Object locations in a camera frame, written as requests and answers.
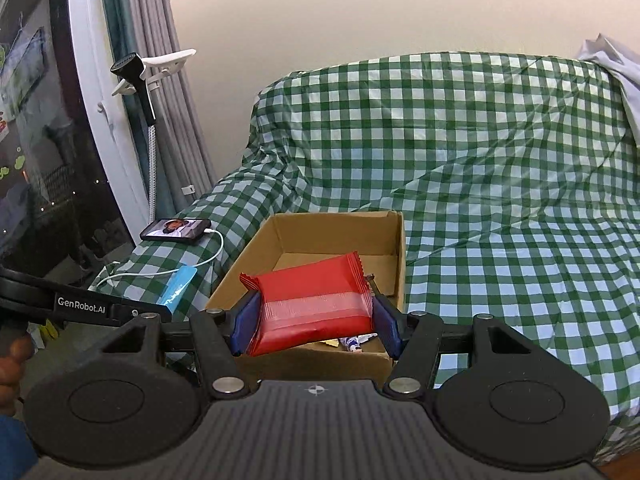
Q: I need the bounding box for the blue stick sachet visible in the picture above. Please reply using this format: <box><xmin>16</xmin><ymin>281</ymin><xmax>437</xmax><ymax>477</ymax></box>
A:
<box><xmin>157</xmin><ymin>266</ymin><xmax>198</xmax><ymax>313</ymax></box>

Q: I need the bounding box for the white steamer stand hanger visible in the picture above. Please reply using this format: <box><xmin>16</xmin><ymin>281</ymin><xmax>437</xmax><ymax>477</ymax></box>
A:
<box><xmin>112</xmin><ymin>49</ymin><xmax>196</xmax><ymax>96</ymax></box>

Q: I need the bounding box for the cardboard box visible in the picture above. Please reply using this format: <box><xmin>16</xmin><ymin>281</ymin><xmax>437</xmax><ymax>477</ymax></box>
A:
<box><xmin>206</xmin><ymin>211</ymin><xmax>406</xmax><ymax>386</ymax></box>

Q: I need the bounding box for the small red square packet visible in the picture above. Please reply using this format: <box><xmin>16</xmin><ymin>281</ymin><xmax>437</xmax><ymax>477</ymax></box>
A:
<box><xmin>240</xmin><ymin>252</ymin><xmax>374</xmax><ymax>356</ymax></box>

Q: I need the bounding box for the purple cow candy packet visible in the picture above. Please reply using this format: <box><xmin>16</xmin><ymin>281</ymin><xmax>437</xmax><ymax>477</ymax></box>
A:
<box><xmin>338</xmin><ymin>333</ymin><xmax>378</xmax><ymax>352</ymax></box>

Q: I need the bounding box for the white charging cable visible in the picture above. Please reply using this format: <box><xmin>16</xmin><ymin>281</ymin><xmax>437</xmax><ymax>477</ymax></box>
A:
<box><xmin>92</xmin><ymin>228</ymin><xmax>226</xmax><ymax>291</ymax></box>

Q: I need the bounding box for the garment steamer head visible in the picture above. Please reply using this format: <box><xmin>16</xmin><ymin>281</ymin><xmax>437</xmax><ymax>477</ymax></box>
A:
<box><xmin>110</xmin><ymin>52</ymin><xmax>156</xmax><ymax>127</ymax></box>

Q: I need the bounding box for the grey curtain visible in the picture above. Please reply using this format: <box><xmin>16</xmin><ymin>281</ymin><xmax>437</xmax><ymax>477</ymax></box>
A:
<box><xmin>127</xmin><ymin>0</ymin><xmax>216</xmax><ymax>218</ymax></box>

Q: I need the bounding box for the yellow snack bar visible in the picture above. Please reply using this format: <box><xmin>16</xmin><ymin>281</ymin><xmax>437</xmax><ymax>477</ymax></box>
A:
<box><xmin>320</xmin><ymin>339</ymin><xmax>340</xmax><ymax>348</ymax></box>

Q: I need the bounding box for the person's left hand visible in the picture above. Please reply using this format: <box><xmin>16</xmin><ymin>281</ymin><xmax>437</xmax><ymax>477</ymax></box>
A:
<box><xmin>0</xmin><ymin>335</ymin><xmax>34</xmax><ymax>417</ymax></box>

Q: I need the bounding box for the white patterned cloth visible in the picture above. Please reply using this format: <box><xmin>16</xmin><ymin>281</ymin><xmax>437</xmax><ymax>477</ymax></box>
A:
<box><xmin>577</xmin><ymin>34</ymin><xmax>640</xmax><ymax>144</ymax></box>

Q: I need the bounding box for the black smartphone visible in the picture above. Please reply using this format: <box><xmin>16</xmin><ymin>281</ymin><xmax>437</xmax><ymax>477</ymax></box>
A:
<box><xmin>140</xmin><ymin>218</ymin><xmax>212</xmax><ymax>245</ymax></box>

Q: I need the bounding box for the white door frame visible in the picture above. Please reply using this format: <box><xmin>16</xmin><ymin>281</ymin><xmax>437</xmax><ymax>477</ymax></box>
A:
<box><xmin>68</xmin><ymin>0</ymin><xmax>149</xmax><ymax>244</ymax></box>

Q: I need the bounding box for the green checkered sofa cover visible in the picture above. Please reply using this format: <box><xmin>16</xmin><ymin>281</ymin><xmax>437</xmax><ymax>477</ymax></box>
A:
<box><xmin>92</xmin><ymin>52</ymin><xmax>639</xmax><ymax>463</ymax></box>

